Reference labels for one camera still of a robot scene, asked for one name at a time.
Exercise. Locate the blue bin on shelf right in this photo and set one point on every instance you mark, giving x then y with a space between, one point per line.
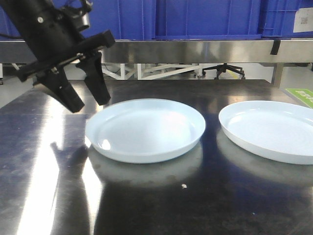
276 18

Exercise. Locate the blue bin on shelf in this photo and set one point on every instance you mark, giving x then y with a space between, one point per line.
126 19
207 19
276 18

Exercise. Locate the white metal frame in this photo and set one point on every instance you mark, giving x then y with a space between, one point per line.
148 71

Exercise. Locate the blue bin on shelf middle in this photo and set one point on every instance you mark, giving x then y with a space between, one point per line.
207 19

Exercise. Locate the green floor sign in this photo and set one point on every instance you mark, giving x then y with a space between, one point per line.
304 95

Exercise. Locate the stainless steel shelf rack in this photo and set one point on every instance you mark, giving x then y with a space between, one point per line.
187 52

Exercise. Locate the white paper label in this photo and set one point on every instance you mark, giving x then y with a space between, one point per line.
303 21

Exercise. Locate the light blue plate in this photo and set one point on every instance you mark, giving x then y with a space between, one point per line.
144 131
274 130

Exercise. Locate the black office chair base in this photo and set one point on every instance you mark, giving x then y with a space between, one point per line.
215 72

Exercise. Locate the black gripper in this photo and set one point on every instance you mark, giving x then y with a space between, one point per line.
55 41

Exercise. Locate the black tape strip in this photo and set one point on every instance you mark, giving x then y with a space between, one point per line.
275 47

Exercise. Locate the blue bin on shelf left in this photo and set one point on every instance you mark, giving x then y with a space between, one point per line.
126 19

